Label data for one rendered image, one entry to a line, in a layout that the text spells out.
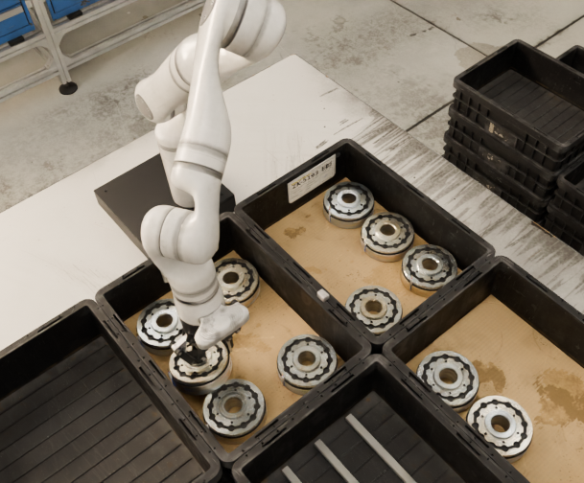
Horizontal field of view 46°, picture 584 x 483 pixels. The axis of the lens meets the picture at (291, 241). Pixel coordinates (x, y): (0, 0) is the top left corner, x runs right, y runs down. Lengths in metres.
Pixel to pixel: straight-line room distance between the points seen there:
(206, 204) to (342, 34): 2.47
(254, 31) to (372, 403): 0.63
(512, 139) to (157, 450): 1.36
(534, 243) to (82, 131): 1.98
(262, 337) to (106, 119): 1.92
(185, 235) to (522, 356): 0.65
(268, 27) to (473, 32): 2.46
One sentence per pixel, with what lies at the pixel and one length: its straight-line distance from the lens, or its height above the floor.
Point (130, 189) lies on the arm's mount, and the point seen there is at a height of 0.75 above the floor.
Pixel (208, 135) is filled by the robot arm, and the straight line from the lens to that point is 0.94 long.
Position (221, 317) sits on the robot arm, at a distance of 1.04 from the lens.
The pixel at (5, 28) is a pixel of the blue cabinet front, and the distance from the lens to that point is 3.01.
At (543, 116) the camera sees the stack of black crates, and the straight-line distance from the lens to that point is 2.24.
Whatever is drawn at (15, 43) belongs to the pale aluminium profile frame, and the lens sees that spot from 3.03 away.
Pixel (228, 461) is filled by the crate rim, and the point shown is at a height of 0.93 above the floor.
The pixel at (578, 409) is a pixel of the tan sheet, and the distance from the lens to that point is 1.26.
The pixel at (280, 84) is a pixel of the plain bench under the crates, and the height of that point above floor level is 0.70.
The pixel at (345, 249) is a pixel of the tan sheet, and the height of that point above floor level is 0.83.
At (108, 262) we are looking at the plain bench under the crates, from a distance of 1.58.
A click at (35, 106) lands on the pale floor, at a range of 3.20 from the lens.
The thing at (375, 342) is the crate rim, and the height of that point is 0.93.
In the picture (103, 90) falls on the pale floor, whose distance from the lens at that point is 3.18.
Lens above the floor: 1.91
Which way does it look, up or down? 51 degrees down
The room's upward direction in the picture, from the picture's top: 4 degrees counter-clockwise
